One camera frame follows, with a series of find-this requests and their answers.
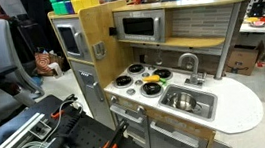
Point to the orange carrot plush toy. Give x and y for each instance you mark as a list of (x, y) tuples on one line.
[(151, 79)]

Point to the hanging toy utensil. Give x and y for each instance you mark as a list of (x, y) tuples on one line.
[(159, 59)]

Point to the wooden toy kitchen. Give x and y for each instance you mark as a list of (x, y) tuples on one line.
[(109, 46)]

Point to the grey toy fridge door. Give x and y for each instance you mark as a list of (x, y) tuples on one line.
[(92, 92)]

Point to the grey toy oven door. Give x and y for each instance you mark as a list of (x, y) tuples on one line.
[(131, 121)]

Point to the silver toy microwave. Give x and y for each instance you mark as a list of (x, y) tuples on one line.
[(140, 26)]

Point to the stainless steel pot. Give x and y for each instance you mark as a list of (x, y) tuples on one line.
[(182, 101)]

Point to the silver toy faucet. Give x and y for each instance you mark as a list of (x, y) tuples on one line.
[(192, 64)]

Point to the grey toy freezer door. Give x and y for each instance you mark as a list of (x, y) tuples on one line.
[(70, 41)]

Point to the grey toy cabinet door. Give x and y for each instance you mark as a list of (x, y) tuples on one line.
[(173, 139)]

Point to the grey toy sink basin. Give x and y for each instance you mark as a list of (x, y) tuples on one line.
[(209, 103)]

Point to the small silver stove knob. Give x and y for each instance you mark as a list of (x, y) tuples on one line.
[(145, 74), (131, 91), (139, 82)]

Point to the black perforated base board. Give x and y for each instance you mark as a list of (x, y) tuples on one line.
[(89, 139)]

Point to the orange patterned bag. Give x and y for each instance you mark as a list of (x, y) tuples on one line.
[(43, 63)]

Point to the stacked coloured foam blocks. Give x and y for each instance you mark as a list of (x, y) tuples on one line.
[(74, 1)]

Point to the brown cardboard box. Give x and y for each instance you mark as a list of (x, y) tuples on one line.
[(243, 58)]

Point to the grey office chair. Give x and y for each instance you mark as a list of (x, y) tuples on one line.
[(1, 55)]

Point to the white work table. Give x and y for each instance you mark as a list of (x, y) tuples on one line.
[(261, 26)]

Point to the grey toy wall phone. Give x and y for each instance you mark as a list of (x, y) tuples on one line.
[(99, 50)]

